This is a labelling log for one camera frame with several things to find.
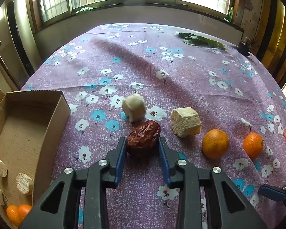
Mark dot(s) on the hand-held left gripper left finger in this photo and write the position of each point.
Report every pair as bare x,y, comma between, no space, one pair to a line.
120,162

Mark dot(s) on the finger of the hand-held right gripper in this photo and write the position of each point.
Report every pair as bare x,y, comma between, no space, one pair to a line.
271,193

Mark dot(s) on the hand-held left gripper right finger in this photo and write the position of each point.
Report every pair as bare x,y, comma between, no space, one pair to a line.
165,164

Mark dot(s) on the large red date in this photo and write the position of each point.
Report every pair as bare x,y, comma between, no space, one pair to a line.
144,137

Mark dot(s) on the cardboard box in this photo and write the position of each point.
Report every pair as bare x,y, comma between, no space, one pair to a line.
23,133

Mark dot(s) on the large orange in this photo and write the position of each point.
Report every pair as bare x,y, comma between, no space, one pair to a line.
13,216

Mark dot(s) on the green leafy vegetable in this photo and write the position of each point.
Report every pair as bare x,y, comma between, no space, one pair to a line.
197,40

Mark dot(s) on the green cloth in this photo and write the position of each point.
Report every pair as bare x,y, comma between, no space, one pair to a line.
85,10

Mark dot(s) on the yellow wooden cabinet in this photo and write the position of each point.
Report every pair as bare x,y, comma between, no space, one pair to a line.
276,35

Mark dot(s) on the green bottle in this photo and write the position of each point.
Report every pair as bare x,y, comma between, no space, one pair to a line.
230,14

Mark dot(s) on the white tall appliance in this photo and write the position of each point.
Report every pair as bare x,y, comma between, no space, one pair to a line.
21,21

